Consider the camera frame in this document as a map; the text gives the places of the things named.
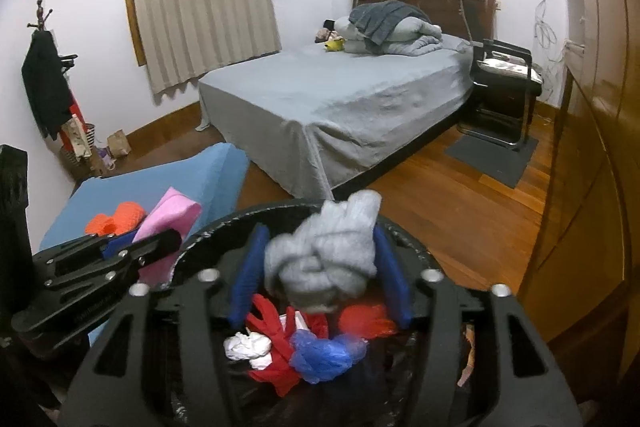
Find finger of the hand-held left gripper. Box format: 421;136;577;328
42;254;143;293
32;229;182;270

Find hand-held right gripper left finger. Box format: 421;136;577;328
59;224;271;427

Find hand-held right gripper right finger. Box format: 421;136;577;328
372;224;583;427

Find pink sponge block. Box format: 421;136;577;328
132;187;202;283

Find red cloth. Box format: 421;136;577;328
244;294;331;398

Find black lined trash bin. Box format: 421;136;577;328
165;199;501;427

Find red plastic bag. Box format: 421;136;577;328
336;304;401;338

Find white plastic ball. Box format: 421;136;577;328
223;331;273;368

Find pale knotted cloth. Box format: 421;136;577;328
264;189;382;313

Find blue plastic bag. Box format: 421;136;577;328
290;331;368;385

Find orange mesh wrap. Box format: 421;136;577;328
85;202;148;237

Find blue blanket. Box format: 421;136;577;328
37;143;251;348

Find brown paper bag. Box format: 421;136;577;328
107;130;132;158

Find woven basket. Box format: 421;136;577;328
60;122;97;180

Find red garment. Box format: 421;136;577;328
57;99;86;152

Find grey floor mat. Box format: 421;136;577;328
444;132;540;188

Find black coat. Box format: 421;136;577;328
21;31;73;142

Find bed with grey sheet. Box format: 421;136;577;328
197;32;476;200

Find black cart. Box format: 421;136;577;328
472;38;545;150

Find brown wooden wardrobe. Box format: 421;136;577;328
517;0;640;358

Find grey folded duvet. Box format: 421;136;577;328
334;14;443;56

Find wooden coat rack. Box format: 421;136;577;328
27;0;78;68

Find dark grey blanket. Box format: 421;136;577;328
348;1;431;45

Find brown wooden headboard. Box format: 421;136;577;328
352;0;498;52

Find white wall cables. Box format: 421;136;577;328
530;0;563;102

